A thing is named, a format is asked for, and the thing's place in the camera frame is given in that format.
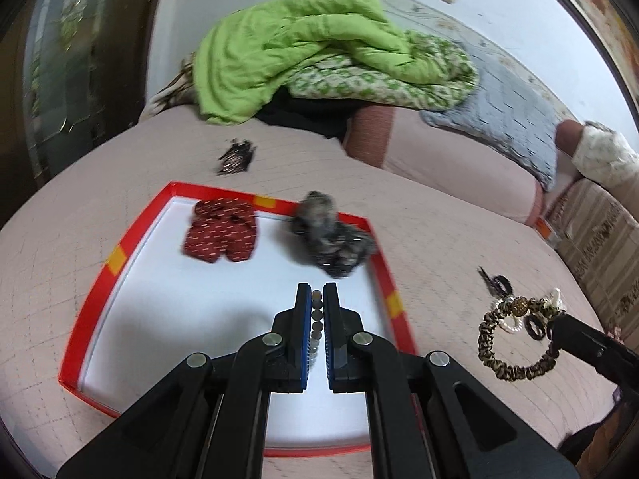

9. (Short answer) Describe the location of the brown patterned blanket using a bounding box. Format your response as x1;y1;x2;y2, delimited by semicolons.
145;54;201;117

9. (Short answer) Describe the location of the wooden door with glass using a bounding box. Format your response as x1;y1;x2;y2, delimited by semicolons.
20;0;168;178

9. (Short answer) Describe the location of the pink quilted bedspread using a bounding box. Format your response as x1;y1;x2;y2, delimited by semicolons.
0;109;625;479

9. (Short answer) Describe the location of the brown patterned cloth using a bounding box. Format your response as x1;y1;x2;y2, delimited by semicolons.
544;178;639;337

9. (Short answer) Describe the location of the pale green bead bracelet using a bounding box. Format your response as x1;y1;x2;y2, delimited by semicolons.
308;289;325;376

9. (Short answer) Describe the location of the black cloth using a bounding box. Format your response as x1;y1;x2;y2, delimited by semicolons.
256;87;365;141

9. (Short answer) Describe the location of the black scrunchie with ball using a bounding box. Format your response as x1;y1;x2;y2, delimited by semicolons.
476;265;515;300

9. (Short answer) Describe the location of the long pink bolster pillow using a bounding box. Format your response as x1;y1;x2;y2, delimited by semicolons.
343;104;546;226

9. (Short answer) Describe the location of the grey brown fuzzy scrunchie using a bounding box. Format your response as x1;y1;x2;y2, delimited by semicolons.
291;190;377;280

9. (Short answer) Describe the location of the leopard print scrunchie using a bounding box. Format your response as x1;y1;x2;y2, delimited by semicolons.
478;298;567;383

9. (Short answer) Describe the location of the green patterned quilt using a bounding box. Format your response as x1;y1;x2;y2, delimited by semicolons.
194;0;478;125

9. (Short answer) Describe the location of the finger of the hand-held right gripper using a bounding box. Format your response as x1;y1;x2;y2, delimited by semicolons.
546;311;639;396

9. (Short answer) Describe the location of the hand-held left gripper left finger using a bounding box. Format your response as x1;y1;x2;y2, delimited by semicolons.
57;283;312;479

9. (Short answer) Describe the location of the white pearl bracelet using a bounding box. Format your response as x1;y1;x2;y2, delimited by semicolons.
499;288;568;334

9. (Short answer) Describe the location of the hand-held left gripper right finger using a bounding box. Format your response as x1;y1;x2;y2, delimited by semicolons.
323;283;581;479

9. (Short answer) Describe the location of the white printed cloth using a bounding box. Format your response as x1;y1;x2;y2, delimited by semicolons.
572;120;639;191

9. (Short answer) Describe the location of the red shallow tray box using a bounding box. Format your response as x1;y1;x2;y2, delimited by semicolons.
58;182;420;458

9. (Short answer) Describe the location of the dark hair claw clip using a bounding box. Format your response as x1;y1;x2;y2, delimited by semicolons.
216;139;259;175

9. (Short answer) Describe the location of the small pink pillow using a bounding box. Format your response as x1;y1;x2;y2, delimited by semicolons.
556;120;586;173

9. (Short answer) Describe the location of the red dotted scrunchie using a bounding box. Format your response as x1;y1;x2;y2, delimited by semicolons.
181;198;260;264

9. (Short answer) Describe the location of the grey quilted pillow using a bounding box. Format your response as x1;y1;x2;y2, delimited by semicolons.
419;39;561;191

